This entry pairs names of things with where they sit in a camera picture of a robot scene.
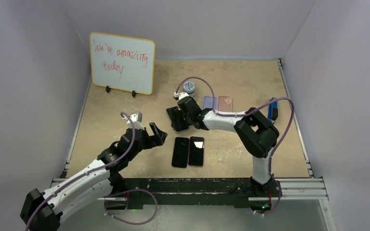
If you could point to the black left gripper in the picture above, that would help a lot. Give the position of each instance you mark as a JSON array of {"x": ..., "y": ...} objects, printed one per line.
[{"x": 152, "y": 140}]

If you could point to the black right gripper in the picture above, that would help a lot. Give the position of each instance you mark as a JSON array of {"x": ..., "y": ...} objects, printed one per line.
[{"x": 176, "y": 114}]

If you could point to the small black phone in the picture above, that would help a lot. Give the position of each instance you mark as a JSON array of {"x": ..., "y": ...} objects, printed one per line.
[{"x": 180, "y": 152}]

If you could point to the purple phone black screen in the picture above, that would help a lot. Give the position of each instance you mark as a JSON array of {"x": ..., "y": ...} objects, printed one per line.
[{"x": 196, "y": 151}]

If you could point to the pink phone case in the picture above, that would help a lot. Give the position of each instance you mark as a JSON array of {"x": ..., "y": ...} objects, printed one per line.
[{"x": 224, "y": 103}]

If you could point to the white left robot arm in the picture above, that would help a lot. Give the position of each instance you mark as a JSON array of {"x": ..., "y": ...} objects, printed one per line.
[{"x": 45, "y": 211}]

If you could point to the orange framed whiteboard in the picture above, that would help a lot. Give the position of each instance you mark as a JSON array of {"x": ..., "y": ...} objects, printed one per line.
[{"x": 122, "y": 63}]

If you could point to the blue black stapler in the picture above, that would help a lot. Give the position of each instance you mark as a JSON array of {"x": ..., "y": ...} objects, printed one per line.
[{"x": 272, "y": 114}]

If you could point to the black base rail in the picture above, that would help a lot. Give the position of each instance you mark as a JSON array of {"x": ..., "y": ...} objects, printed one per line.
[{"x": 236, "y": 192}]

